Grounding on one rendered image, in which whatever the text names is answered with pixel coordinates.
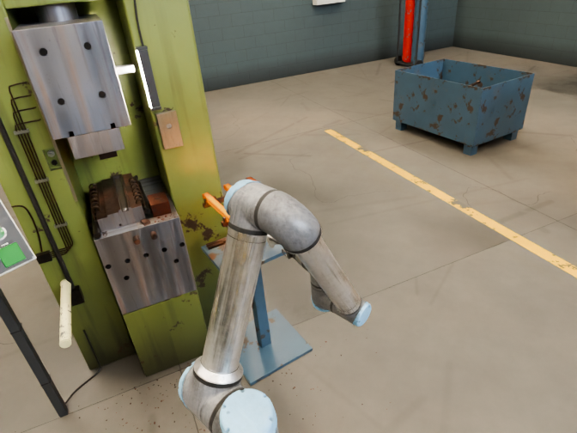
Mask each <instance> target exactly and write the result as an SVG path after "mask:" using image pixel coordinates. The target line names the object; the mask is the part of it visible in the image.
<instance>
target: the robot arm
mask: <svg viewBox="0 0 577 433"><path fill-rule="evenodd" d="M224 209H225V210H226V212H227V213H228V215H229V216H230V218H229V222H228V234H227V239H226V243H225V247H224V252H223V256H222V264H221V269H220V273H219V278H218V281H217V286H216V293H215V298H214V302H213V307H212V311H211V316H210V323H209V327H208V331H207V336H206V340H205V345H204V349H203V355H202V356H200V357H199V358H198V359H197V360H196V361H195V362H193V363H192V364H191V367H187V368H186V370H185V372H184V373H183V375H182V376H181V378H180V381H179V397H180V398H181V400H182V401H183V403H184V405H185V407H186V408H187V409H188V410H190V411H191V412H192V413H193V414H194V415H195V416H196V417H197V419H198V420H199V421H200V422H201V423H202V424H203V425H204V426H205V427H206V428H207V429H208V430H209V431H210V432H211V433H278V428H277V419H276V411H275V409H274V407H273V405H272V403H271V401H270V399H269V398H268V397H267V396H266V395H265V394H264V393H262V392H260V391H258V390H256V389H252V388H244V387H243V386H241V380H242V376H243V368H242V366H241V364H240V363H239V361H240V354H241V350H242V346H243V342H244V338H245V335H246V328H247V323H248V320H249V315H250V312H251V308H252V301H253V297H254V293H255V289H256V285H257V281H258V274H259V270H260V266H261V263H262V258H263V255H264V248H265V243H266V240H267V241H268V244H269V246H270V247H271V248H273V247H274V246H275V245H282V246H283V249H282V254H284V252H285V253H286V254H287V255H285V254H284V255H285V256H286V257H287V258H288V259H291V258H293V259H295V260H296V262H297V263H298V264H299V265H301V266H302V267H303V268H304V269H305V270H306V271H308V272H309V273H310V278H311V291H312V294H311V299H312V302H313V306H314V307H315V308H316V309H317V310H319V311H322V312H329V311H331V312H332V313H334V314H336V315H338V316H340V317H342V318H343V319H345V320H346V321H348V322H350V323H352V325H355V326H362V325H363V324H364V323H365V322H366V320H367V318H368V316H369V315H370V312H371V305H370V304H369V303H368V302H365V301H363V300H362V299H361V298H360V296H359V295H358V293H357V292H356V291H355V289H354V288H353V286H352V284H351V283H350V281H349V280H348V279H347V277H346V275H345V274H344V272H343V270H342V269H341V267H340V265H339V264H338V263H337V261H336V259H335V258H334V256H333V255H332V253H331V251H330V249H329V248H328V246H326V244H325V242H324V240H323V239H322V237H321V235H322V228H321V226H320V224H319V221H318V220H317V218H316V217H315V216H314V215H313V213H312V212H311V211H310V210H308V209H307V208H306V207H305V206H304V205H303V204H301V203H300V202H299V201H297V200H296V199H295V198H293V197H291V196H290V195H288V194H287V193H286V192H282V191H278V190H277V189H274V188H272V187H269V186H266V185H263V184H262V183H260V182H258V181H253V180H240V181H238V182H236V183H235V184H234V186H231V187H230V189H229V190H228V192H227V194H226V196H225V198H224Z"/></svg>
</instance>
